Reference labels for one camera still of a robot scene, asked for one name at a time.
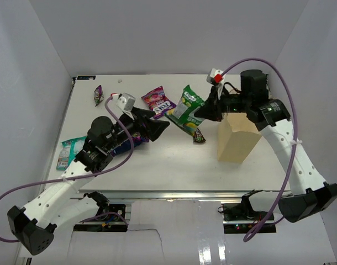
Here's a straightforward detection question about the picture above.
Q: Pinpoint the brown paper bag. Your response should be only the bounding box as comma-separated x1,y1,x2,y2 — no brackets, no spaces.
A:
217,113,262,164

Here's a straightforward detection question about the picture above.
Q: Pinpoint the teal white snack packet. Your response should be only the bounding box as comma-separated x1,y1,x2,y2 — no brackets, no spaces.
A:
56,136,86,171

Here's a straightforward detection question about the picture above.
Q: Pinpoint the green Fox's candy bag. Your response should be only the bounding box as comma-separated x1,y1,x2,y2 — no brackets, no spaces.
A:
165,85,204,136

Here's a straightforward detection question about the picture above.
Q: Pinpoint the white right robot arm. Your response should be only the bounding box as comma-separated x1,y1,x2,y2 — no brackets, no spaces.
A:
195,68,337,223

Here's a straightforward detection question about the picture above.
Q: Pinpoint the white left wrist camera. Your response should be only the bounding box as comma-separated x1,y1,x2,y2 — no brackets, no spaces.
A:
111,93,136,113

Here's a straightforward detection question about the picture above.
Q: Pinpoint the small purple candy packet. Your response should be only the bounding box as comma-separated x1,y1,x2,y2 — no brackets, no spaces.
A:
94,85,104,106

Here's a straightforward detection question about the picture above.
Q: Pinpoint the pink Fox's candy bag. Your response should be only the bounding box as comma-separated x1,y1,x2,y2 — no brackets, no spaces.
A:
141,86,176,120

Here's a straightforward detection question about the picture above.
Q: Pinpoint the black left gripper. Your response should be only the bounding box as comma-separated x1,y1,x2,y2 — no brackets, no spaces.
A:
106,106,170,152

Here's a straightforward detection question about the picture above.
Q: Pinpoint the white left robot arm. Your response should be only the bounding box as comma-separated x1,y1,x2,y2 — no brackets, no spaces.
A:
7,108,170,256

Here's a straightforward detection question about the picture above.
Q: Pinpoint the brown M&M's packet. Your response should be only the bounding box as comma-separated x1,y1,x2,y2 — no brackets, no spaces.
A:
193,128,206,144

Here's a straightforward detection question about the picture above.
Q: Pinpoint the dark blue purple snack bag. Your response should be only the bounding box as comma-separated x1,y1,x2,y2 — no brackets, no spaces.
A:
111,133,149,157

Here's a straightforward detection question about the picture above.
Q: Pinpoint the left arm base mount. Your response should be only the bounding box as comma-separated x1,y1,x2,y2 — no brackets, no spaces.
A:
73,204,131,232

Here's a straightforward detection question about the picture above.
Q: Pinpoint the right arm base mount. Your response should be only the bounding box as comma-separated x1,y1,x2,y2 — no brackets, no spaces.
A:
217,203,267,235

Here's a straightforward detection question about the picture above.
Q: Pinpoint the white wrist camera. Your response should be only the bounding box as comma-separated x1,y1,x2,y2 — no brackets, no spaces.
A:
111,93,136,113
207,68,224,99

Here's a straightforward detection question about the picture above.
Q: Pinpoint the left black XDOF label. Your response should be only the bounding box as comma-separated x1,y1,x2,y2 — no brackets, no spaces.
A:
76,75,96,80

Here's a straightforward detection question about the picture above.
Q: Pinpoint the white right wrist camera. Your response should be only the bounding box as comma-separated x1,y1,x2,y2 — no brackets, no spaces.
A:
207,68,224,99

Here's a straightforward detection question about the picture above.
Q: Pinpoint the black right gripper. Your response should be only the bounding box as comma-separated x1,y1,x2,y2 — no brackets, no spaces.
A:
194,86,251,123

